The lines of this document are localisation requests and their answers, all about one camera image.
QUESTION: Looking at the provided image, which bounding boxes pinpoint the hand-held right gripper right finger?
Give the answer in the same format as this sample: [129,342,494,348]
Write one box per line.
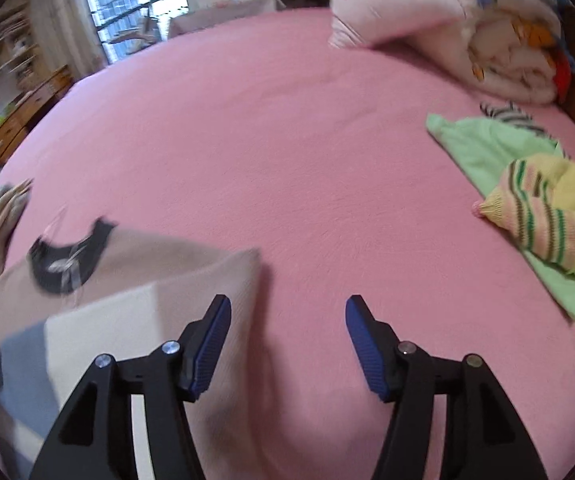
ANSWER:
[345,294,551,480]

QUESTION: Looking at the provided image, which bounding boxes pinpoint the pink printed pillow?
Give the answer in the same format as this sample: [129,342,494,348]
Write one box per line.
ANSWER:
[328,0,468,50]

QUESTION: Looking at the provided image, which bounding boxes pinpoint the light green garment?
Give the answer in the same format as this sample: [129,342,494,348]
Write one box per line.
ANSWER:
[426,114,575,322]

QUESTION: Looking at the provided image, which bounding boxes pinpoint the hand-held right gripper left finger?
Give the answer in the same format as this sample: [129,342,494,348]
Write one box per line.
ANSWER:
[28,294,232,480]

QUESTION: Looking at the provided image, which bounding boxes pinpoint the black white striped garment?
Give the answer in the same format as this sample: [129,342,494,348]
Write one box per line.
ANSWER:
[480,101,555,138]

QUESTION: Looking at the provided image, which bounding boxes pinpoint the wooden dresser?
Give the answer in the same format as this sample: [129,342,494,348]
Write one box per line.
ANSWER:
[0,64,75,163]

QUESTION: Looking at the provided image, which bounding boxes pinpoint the rolled printed blanket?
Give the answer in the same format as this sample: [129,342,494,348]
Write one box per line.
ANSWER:
[437,0,575,107]

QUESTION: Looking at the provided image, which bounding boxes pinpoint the small cloth-covered table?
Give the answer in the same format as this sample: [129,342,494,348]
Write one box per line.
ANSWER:
[167,0,286,41]

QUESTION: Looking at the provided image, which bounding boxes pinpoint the pink bed sheet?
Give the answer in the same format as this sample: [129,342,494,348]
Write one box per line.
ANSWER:
[0,7,575,480]

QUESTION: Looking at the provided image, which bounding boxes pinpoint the blue white beige knit sweater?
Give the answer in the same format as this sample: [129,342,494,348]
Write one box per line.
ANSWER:
[0,217,268,480]

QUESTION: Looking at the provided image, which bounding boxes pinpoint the metal stand by window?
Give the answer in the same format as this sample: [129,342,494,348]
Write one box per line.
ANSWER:
[134,0,165,43]

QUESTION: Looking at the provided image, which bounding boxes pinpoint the wall shelf with clutter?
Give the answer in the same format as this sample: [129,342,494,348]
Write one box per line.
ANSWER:
[0,0,43,128]

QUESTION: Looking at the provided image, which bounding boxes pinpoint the barred window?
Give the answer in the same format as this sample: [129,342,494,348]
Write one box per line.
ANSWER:
[78,0,189,66]

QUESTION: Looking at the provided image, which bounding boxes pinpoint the yellow striped knit garment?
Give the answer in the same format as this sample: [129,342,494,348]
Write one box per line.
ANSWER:
[472,154,575,317]

